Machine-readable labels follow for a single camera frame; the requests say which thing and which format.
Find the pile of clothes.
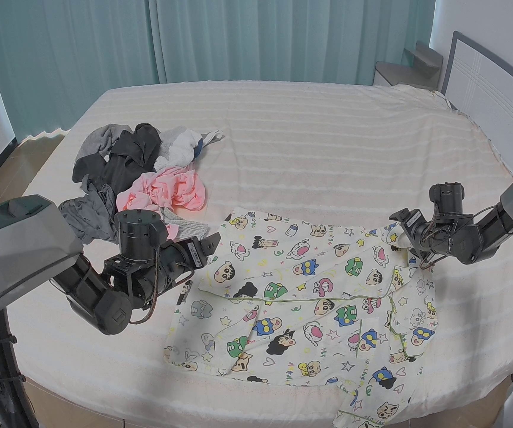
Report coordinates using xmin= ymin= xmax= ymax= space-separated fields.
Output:
xmin=58 ymin=123 xmax=226 ymax=245

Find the white printed pyjama top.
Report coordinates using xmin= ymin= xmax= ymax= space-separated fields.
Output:
xmin=163 ymin=207 xmax=441 ymax=428

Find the pink garment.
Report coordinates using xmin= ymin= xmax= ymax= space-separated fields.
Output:
xmin=116 ymin=165 xmax=208 ymax=240

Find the blue-green curtain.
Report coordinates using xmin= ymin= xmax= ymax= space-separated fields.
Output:
xmin=147 ymin=0 xmax=437 ymax=90
xmin=0 ymin=0 xmax=168 ymax=144

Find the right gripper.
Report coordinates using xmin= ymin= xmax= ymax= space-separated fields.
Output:
xmin=389 ymin=209 xmax=431 ymax=240

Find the bed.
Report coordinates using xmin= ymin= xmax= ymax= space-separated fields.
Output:
xmin=4 ymin=29 xmax=513 ymax=428

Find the grey bedside table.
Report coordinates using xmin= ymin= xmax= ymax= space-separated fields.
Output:
xmin=374 ymin=40 xmax=443 ymax=92

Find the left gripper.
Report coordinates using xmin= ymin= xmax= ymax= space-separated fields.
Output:
xmin=158 ymin=234 xmax=222 ymax=289

